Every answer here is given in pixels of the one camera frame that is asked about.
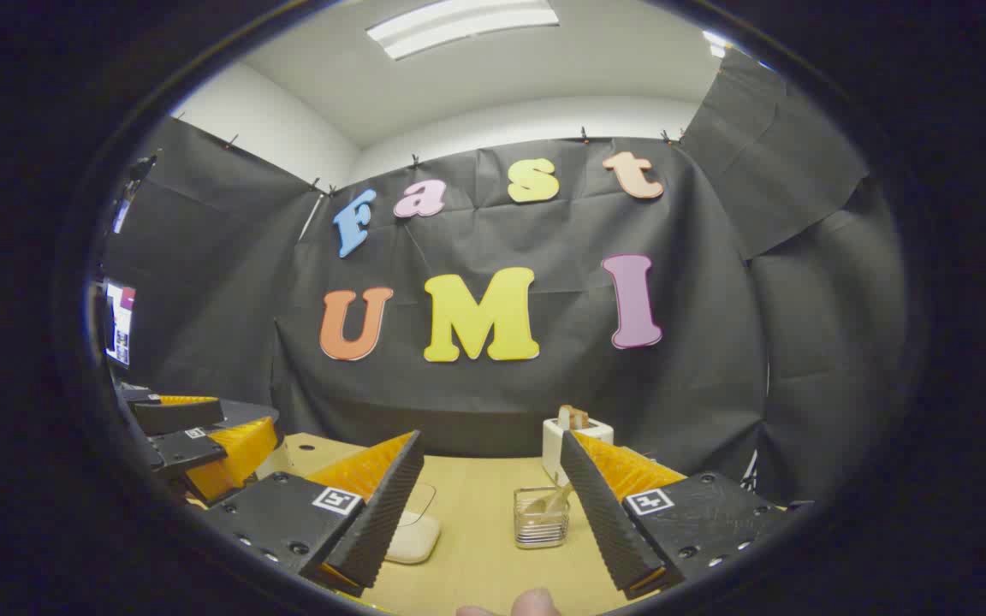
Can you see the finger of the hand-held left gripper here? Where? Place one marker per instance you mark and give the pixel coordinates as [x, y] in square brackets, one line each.
[176, 415]
[189, 449]

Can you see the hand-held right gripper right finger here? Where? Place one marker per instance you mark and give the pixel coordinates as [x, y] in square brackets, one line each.
[600, 513]

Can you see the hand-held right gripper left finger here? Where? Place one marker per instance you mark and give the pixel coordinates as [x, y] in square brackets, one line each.
[382, 513]

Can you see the wooden spoon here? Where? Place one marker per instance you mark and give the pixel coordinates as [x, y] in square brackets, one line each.
[549, 500]

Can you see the clear ribbed chopstick holder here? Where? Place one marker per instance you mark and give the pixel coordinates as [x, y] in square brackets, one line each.
[540, 526]

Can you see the clear plastic rice container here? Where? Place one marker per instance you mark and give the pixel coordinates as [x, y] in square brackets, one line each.
[412, 537]

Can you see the white toaster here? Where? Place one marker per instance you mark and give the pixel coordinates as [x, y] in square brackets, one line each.
[555, 445]

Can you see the toasted bread slice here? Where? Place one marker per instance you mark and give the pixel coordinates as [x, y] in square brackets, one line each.
[573, 417]

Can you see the computer monitor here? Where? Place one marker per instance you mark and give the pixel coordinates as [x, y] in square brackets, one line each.
[121, 325]

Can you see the black backdrop cloth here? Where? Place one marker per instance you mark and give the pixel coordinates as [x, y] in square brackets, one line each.
[544, 385]

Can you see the ceiling light panel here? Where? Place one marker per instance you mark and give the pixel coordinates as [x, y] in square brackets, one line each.
[459, 24]

